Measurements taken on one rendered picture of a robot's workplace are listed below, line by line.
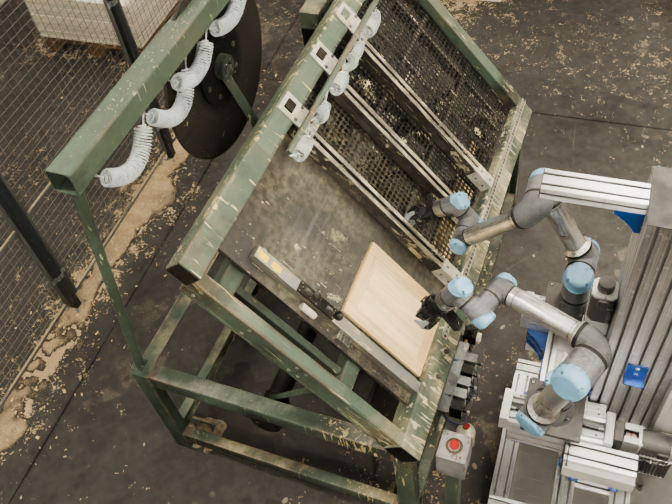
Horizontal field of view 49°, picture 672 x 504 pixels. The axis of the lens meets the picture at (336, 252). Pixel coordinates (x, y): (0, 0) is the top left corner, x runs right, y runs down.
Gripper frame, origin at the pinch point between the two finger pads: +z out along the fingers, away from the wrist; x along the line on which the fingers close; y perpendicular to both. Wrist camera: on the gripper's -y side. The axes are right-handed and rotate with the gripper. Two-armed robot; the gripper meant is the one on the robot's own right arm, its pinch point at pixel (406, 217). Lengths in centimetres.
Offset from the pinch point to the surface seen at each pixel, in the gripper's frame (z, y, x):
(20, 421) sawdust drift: 231, 112, -39
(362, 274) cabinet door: 0.2, 40.3, -9.0
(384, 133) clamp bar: -4.6, -23.0, -31.4
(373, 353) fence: -2, 68, 10
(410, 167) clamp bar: -2.0, -22.5, -10.1
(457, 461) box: -22, 93, 52
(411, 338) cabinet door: 0, 48, 27
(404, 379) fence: -2, 68, 29
